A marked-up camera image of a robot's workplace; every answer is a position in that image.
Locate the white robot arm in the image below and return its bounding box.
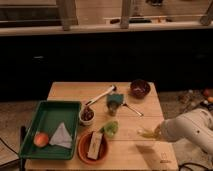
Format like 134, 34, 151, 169
155, 108, 213, 156

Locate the green plastic tray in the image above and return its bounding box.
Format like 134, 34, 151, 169
19, 101, 81, 160

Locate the wooden railing beam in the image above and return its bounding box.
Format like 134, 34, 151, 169
0, 21, 213, 36

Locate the yellow banana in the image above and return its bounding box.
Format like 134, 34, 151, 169
137, 130, 159, 139

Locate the green plastic cup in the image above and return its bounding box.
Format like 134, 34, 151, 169
100, 121, 118, 138

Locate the spice bottle rack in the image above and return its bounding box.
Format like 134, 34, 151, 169
178, 88, 213, 113

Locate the black cable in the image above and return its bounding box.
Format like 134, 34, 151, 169
178, 161, 213, 171

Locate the orange plate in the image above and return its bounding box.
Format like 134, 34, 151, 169
77, 131, 109, 165

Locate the white folded cloth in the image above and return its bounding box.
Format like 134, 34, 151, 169
49, 122, 72, 149

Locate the teal topped cup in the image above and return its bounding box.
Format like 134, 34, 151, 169
107, 93, 124, 116

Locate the white cup with brown contents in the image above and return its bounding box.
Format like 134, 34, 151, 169
79, 106, 95, 126

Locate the beige rectangular block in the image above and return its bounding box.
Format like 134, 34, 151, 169
87, 132, 103, 160

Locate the red apple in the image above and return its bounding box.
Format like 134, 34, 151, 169
33, 132, 49, 148

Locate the metal spoon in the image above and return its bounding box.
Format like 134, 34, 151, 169
122, 103, 144, 117

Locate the white handled brush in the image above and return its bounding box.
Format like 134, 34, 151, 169
85, 85, 117, 106

